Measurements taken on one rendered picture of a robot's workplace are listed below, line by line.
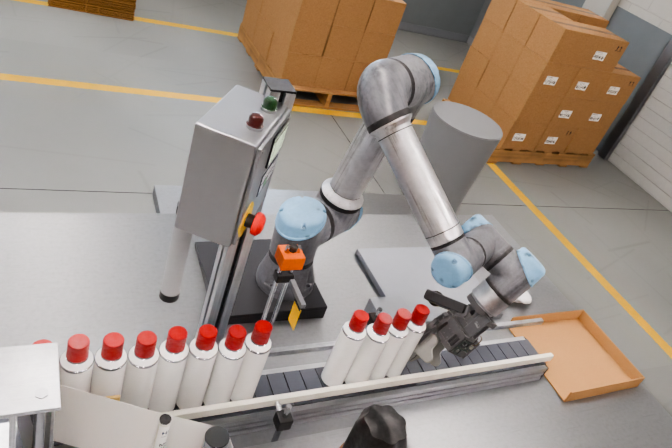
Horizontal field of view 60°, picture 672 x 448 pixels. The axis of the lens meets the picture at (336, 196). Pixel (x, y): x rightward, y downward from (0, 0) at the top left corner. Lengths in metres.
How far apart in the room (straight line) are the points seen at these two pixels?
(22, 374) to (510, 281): 0.91
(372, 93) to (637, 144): 4.93
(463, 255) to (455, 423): 0.46
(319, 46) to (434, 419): 3.35
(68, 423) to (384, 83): 0.82
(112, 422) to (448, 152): 2.81
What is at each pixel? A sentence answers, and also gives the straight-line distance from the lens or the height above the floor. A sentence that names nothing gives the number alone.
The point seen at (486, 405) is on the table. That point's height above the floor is 0.83.
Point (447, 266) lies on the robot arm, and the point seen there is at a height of 1.23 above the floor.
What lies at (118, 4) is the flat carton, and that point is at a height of 0.12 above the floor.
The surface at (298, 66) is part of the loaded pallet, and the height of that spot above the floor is 0.30.
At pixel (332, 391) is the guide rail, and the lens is 1.29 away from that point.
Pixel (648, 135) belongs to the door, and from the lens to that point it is 5.94.
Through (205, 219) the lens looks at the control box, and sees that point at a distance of 0.91.
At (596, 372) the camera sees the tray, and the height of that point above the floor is 0.83.
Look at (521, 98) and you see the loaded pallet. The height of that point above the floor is 0.56.
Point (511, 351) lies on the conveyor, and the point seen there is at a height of 0.88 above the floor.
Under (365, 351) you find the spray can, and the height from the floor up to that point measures 1.00.
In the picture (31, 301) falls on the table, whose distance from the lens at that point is 1.45.
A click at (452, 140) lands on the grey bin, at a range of 3.51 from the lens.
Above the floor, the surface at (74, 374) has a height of 1.03.
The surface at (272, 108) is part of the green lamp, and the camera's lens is 0.92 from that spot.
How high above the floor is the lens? 1.88
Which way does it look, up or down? 32 degrees down
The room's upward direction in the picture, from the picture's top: 21 degrees clockwise
